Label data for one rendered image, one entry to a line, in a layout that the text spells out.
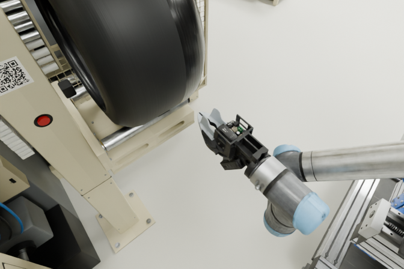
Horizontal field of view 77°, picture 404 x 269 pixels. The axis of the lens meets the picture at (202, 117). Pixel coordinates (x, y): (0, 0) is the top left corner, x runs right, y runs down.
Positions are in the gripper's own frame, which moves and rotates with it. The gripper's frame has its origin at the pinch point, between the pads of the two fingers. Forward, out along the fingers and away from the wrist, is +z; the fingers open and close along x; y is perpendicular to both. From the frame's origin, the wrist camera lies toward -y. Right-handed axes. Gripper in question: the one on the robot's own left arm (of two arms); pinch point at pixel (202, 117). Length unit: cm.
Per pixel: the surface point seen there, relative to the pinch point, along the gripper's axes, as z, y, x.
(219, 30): 147, -108, -146
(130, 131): 20.2, -16.2, 13.9
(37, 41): 68, -3, 22
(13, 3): 68, 11, 23
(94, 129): 38, -27, 22
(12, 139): 28, -4, 41
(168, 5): 12.9, 25.1, -1.2
